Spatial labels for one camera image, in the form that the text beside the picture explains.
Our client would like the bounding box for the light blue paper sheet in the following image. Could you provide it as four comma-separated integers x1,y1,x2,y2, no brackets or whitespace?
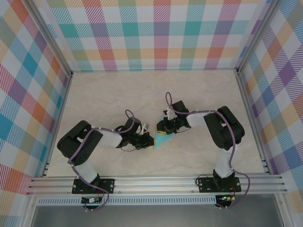
152,116,175,150

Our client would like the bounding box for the grey metal sheet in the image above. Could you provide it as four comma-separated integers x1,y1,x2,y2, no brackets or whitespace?
30,204,285,227

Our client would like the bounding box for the small dark circuit board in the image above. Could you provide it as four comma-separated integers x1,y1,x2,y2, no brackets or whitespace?
81,196,103,204

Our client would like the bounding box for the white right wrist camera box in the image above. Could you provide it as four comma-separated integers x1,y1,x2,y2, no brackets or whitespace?
162,107,176,121

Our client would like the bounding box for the aluminium profile rail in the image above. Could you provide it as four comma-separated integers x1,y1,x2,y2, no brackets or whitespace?
26,174,288,196

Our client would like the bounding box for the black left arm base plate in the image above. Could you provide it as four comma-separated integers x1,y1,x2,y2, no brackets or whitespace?
72,179,116,194

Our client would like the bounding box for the slotted grey cable duct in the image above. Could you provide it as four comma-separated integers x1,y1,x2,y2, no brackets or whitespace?
36,198,217,206

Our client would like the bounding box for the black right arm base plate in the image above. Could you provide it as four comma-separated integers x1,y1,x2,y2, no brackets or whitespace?
197,177,242,193

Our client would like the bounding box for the aluminium table side rail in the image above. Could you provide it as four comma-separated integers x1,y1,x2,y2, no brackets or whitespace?
42,73,73,178
235,70,270,175

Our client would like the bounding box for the aluminium frame post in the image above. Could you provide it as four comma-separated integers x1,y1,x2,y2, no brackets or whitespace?
235,0,282,71
27,0,73,79

